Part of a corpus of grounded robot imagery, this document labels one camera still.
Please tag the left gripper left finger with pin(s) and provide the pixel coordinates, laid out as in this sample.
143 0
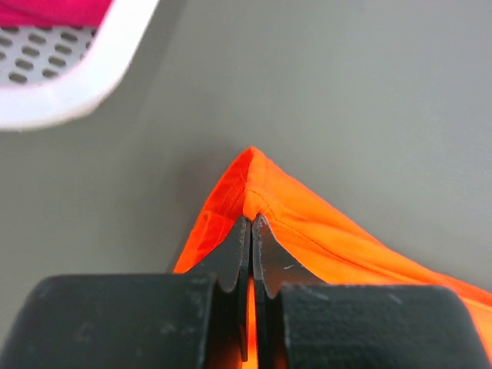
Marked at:
197 319

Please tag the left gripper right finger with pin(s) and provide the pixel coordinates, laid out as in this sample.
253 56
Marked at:
303 322

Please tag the orange t shirt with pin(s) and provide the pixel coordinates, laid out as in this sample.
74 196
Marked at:
329 244

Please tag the white plastic laundry basket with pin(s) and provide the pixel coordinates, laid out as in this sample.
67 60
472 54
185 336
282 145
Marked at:
56 74

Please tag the magenta shirt in basket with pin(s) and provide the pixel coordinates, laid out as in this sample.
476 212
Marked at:
53 12

